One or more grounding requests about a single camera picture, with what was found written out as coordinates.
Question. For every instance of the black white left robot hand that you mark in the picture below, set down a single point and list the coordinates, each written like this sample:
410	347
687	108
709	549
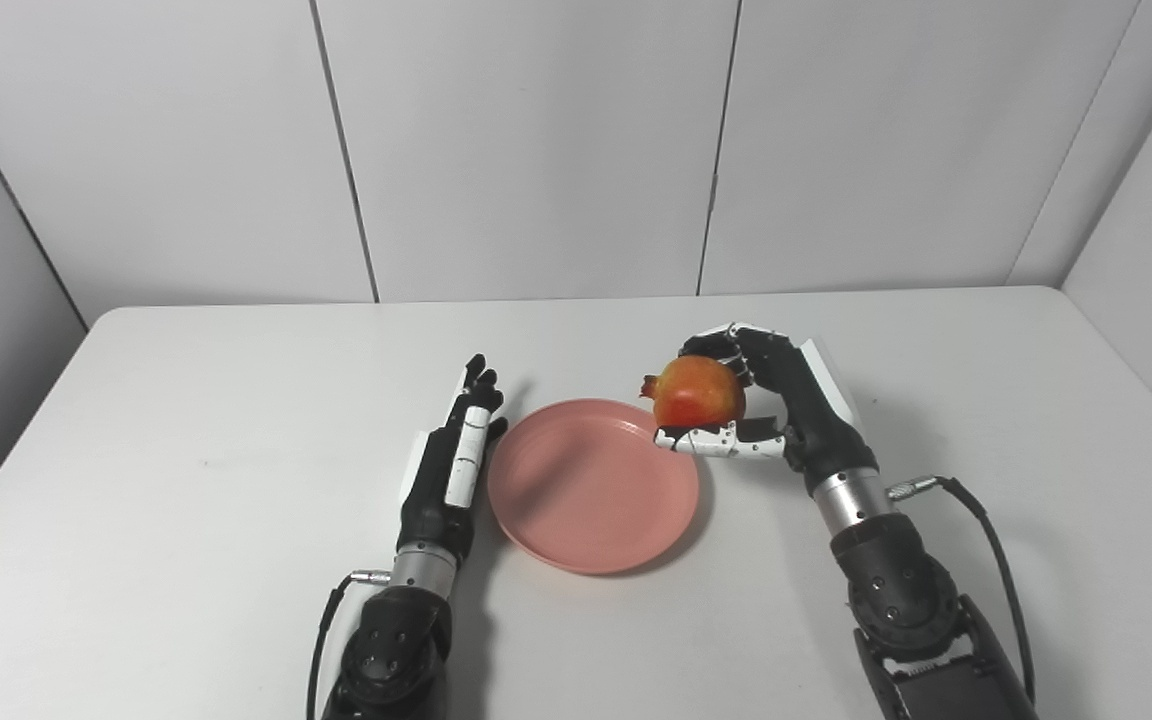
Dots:
431	500

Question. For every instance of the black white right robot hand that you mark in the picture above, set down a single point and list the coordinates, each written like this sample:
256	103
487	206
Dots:
816	420

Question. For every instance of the red orange pomegranate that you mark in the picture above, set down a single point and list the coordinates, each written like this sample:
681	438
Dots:
701	395

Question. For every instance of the pink round plate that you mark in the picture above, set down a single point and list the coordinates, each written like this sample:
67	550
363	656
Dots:
586	490

